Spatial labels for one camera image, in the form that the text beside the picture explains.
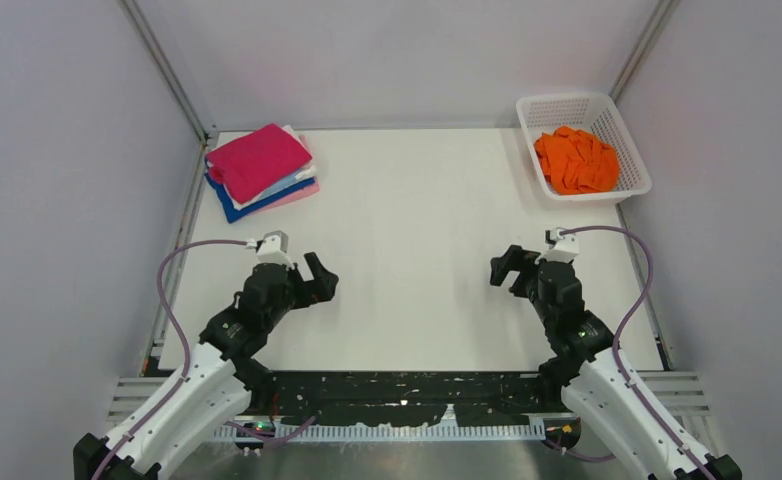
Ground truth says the orange t shirt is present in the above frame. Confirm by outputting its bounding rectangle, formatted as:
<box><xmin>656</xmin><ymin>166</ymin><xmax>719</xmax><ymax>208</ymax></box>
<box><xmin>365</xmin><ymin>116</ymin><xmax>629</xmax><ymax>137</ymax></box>
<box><xmin>533</xmin><ymin>126</ymin><xmax>620</xmax><ymax>195</ymax></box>

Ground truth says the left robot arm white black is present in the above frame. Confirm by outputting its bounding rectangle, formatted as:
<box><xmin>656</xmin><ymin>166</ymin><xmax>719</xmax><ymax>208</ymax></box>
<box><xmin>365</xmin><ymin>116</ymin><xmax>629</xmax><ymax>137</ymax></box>
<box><xmin>73</xmin><ymin>252</ymin><xmax>339</xmax><ymax>479</ymax></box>

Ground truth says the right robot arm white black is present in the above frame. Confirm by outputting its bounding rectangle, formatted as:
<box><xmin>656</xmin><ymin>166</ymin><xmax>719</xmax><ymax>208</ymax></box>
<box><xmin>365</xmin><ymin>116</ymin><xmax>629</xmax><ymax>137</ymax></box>
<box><xmin>489</xmin><ymin>245</ymin><xmax>743</xmax><ymax>479</ymax></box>

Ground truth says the folded pink t shirt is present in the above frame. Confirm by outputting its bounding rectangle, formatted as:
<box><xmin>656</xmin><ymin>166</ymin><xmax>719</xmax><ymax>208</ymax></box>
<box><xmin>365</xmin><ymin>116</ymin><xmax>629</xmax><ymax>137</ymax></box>
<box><xmin>259</xmin><ymin>160</ymin><xmax>320</xmax><ymax>210</ymax></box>

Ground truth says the folded light blue t shirt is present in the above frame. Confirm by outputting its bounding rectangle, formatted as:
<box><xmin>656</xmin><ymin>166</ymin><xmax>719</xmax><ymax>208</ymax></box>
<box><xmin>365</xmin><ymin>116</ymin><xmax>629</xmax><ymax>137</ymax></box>
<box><xmin>243</xmin><ymin>173</ymin><xmax>314</xmax><ymax>207</ymax></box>

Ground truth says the white plastic basket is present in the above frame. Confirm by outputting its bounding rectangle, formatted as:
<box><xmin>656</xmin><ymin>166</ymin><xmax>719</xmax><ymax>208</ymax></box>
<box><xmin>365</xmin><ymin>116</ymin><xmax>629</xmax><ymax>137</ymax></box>
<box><xmin>515</xmin><ymin>92</ymin><xmax>652</xmax><ymax>206</ymax></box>

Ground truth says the folded magenta t shirt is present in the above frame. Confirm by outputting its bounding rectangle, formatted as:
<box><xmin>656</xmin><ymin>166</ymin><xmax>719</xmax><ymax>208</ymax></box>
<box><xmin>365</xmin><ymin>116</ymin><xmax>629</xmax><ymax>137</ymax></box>
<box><xmin>206</xmin><ymin>124</ymin><xmax>312</xmax><ymax>204</ymax></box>

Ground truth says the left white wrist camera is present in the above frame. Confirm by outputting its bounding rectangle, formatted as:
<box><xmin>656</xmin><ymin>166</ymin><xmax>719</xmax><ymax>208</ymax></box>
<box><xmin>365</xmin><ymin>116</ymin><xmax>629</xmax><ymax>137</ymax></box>
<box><xmin>244</xmin><ymin>230</ymin><xmax>294</xmax><ymax>269</ymax></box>

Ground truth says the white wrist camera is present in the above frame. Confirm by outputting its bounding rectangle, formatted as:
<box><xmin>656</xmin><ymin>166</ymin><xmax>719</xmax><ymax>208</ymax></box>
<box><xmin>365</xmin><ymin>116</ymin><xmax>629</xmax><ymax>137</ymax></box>
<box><xmin>535</xmin><ymin>227</ymin><xmax>579</xmax><ymax>264</ymax></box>
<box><xmin>244</xmin><ymin>230</ymin><xmax>294</xmax><ymax>269</ymax></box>

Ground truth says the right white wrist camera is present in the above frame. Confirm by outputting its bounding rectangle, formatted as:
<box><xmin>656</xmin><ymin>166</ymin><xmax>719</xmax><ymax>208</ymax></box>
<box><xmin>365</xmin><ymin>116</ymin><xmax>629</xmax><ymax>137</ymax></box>
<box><xmin>535</xmin><ymin>227</ymin><xmax>579</xmax><ymax>264</ymax></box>

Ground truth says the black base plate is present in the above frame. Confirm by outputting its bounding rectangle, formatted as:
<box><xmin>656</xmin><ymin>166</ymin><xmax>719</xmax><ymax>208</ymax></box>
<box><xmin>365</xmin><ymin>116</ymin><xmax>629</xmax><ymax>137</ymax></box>
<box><xmin>242</xmin><ymin>370</ymin><xmax>570</xmax><ymax>427</ymax></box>

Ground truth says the white slotted cable duct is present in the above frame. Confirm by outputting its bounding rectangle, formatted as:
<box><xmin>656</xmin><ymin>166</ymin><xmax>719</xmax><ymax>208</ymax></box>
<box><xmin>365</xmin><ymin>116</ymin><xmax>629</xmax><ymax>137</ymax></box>
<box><xmin>210</xmin><ymin>418</ymin><xmax>546</xmax><ymax>444</ymax></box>

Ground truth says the aluminium frame rail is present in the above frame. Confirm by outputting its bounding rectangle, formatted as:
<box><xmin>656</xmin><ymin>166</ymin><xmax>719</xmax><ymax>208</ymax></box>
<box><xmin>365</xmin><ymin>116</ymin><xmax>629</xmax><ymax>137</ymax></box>
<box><xmin>118</xmin><ymin>0</ymin><xmax>211</xmax><ymax>146</ymax></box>

